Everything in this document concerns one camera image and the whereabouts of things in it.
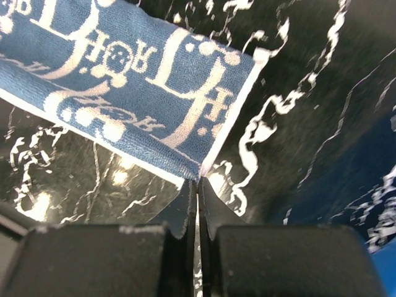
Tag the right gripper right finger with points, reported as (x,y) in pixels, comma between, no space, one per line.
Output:
(239,259)

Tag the blue plastic bin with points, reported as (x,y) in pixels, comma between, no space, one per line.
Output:
(385,262)

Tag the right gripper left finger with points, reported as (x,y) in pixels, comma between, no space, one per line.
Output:
(152,259)

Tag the blue white patterned towel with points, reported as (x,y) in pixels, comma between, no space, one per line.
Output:
(138,86)

